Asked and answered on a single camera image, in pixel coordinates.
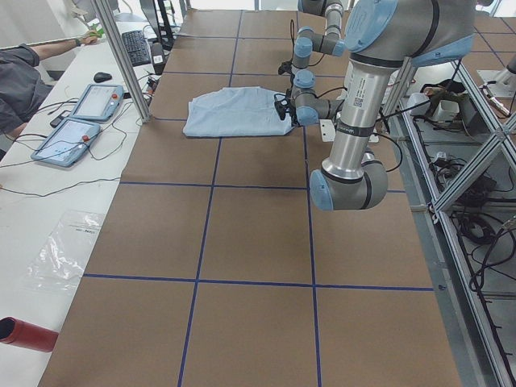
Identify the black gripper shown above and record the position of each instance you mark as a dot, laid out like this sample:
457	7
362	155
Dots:
289	106
283	69

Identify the light blue button-up shirt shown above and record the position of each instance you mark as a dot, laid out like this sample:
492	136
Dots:
235	111

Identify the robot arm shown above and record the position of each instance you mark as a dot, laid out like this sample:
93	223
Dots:
379	35
308	41

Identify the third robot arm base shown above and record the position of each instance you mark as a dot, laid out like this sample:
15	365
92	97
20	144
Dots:
500	83

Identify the black keyboard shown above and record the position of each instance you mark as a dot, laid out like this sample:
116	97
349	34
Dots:
136	47

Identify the upper teach pendant tablet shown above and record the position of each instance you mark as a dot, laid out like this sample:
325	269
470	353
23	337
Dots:
98	102

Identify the teach pendant tablet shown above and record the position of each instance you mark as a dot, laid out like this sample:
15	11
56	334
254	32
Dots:
98	102
67	143

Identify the black computer mouse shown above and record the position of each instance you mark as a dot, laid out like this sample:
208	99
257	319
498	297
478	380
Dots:
101	77

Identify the green plastic tool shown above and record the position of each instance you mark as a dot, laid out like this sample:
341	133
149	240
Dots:
96	30

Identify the lower teach pendant tablet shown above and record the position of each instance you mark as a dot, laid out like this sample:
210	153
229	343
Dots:
67	143

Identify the black smartphone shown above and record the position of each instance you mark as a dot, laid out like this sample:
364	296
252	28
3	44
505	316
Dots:
56	121

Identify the seated person grey shirt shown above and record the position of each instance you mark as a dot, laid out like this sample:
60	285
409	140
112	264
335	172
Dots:
22	89

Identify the clear plastic bag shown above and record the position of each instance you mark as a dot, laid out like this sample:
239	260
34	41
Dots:
61	262

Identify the red cylinder bottle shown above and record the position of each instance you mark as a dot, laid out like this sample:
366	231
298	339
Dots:
18	333

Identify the grey aluminium frame post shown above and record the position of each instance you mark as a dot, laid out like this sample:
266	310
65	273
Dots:
103	11

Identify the aluminium frame rack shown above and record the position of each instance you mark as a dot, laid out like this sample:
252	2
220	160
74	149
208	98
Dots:
466	171

